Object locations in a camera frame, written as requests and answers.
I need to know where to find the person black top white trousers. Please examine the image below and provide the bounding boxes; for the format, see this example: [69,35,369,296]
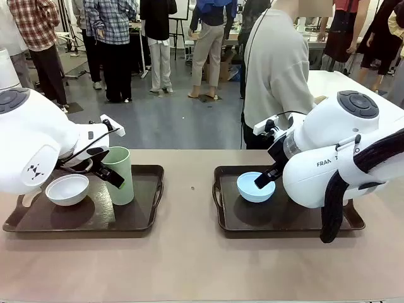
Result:
[140,0,178,94]

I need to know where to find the white background desk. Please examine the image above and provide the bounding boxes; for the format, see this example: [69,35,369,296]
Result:
[293,15,364,52]

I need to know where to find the person in red plaid shirt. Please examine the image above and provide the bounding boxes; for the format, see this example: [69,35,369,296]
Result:
[8,0,69,114]

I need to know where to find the cardboard box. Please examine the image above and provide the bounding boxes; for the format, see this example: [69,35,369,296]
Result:
[203,52,237,83]

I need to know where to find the dark brown tray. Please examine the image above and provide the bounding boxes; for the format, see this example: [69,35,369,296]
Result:
[2,164,165,234]
[211,165,366,233]

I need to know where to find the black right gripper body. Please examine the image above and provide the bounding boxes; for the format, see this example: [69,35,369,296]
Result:
[267,135,288,174]

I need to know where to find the person in black dress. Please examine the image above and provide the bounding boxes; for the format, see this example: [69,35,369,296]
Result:
[356,0,404,93]

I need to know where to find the person in beige shirt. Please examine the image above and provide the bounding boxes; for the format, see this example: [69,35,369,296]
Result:
[242,0,326,151]

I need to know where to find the person blue jacket khaki trousers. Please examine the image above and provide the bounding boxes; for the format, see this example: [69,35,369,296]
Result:
[187,0,238,99]

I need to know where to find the person black trousers white shoes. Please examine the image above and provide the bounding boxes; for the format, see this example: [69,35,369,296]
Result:
[71,0,105,91]

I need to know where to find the light green cup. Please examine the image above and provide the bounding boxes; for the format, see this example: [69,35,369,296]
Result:
[100,146,135,206]

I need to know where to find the white stand with black tripod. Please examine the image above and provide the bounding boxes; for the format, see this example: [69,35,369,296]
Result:
[57,0,95,78]

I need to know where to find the light blue bowl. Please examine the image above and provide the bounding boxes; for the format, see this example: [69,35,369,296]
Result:
[236,171,276,203]

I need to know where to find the person in dark red skirt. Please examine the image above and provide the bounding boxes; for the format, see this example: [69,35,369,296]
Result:
[317,0,371,74]

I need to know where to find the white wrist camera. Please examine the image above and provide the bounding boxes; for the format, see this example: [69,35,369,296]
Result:
[100,114,126,138]
[253,116,280,140]

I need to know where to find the person in yellow top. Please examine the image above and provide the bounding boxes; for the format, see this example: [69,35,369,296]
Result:
[387,8,404,98]

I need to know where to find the person in blue plaid shirt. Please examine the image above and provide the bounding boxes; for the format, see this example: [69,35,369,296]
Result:
[83,0,140,104]

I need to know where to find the white cylindrical air purifier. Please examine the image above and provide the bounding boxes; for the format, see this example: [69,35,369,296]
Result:
[0,47,21,91]

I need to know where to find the person white shirt grey trousers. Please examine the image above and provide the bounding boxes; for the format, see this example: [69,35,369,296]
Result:
[0,0,34,90]

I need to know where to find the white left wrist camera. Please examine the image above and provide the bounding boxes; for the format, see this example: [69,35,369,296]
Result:
[100,114,126,138]

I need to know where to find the white bowl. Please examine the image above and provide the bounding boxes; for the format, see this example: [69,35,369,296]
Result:
[45,173,90,207]

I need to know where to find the black easel stand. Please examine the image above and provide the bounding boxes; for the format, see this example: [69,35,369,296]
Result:
[168,16,191,61]

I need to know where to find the person in dark clothes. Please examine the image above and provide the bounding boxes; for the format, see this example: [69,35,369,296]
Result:
[237,0,273,48]

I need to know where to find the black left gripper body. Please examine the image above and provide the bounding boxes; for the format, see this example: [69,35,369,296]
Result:
[90,157,112,178]

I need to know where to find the black floor mat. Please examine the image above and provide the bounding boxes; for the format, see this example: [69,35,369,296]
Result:
[58,101,85,114]

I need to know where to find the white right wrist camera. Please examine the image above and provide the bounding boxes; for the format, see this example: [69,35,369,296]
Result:
[253,116,280,140]

